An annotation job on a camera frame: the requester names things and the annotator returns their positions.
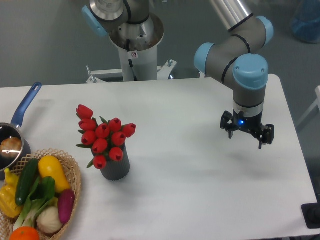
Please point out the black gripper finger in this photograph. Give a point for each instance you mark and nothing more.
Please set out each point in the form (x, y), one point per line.
(227, 124)
(267, 135)

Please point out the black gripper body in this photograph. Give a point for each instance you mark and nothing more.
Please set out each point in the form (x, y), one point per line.
(248, 124)

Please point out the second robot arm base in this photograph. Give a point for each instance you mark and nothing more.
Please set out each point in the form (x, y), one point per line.
(104, 16)

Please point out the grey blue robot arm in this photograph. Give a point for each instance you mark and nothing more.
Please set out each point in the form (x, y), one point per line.
(235, 64)

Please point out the dark grey ribbed vase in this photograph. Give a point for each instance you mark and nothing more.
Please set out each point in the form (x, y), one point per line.
(116, 170)

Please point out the black device at edge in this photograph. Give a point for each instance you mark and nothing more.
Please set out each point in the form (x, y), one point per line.
(311, 214)

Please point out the blue transparent container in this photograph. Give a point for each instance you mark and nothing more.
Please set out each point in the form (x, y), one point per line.
(305, 24)

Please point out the red tulip bouquet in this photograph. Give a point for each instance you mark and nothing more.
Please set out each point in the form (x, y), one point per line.
(105, 140)

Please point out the purple eggplant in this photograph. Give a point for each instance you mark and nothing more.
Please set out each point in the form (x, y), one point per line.
(65, 205)

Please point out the yellow squash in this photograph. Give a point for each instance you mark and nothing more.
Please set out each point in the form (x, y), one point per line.
(50, 166)

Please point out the green bok choy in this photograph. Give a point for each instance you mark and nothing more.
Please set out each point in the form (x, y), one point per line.
(42, 192)

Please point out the green cucumber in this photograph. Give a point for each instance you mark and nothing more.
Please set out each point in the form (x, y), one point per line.
(25, 181)

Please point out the white garlic bulb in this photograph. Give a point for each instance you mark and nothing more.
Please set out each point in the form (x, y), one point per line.
(48, 221)

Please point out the bread roll in pan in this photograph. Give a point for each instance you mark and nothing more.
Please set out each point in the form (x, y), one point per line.
(10, 148)

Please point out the orange fruit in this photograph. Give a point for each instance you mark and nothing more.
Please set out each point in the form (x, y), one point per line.
(25, 233)

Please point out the yellow bell pepper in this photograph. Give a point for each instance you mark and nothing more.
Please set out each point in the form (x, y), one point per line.
(7, 195)

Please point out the white furniture frame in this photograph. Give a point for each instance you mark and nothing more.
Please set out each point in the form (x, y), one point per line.
(310, 113)

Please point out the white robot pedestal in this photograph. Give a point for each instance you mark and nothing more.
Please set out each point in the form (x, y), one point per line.
(137, 46)

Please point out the blue handled saucepan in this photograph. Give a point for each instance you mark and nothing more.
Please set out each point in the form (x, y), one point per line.
(12, 129)

